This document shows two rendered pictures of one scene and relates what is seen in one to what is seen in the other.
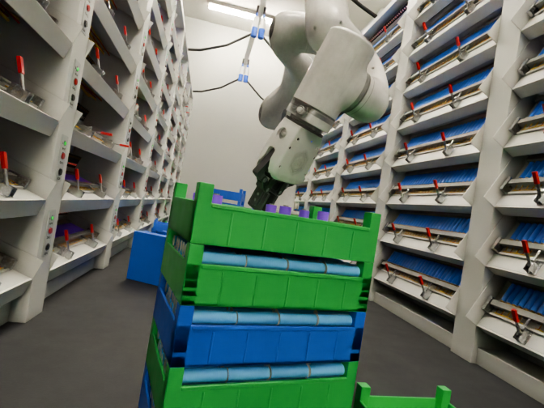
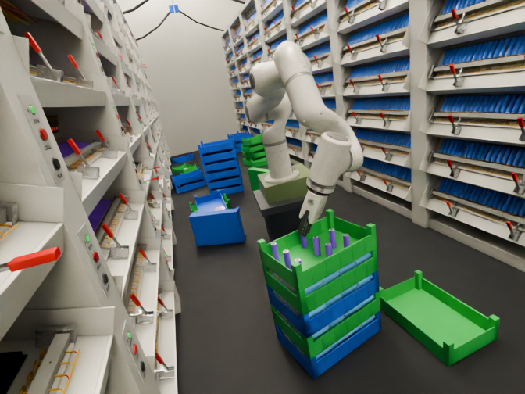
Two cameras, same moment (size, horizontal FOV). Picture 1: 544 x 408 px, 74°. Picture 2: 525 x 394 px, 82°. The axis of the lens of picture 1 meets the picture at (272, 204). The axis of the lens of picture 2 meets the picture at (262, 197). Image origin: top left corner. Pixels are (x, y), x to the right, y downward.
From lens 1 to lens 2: 53 cm
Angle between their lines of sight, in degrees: 21
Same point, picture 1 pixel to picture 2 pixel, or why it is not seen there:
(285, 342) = (347, 302)
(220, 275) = (315, 295)
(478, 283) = (423, 182)
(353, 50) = (341, 152)
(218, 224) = (307, 277)
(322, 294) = (357, 275)
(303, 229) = (342, 255)
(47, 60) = not seen: hidden behind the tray
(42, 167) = (148, 234)
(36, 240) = (165, 273)
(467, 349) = (422, 220)
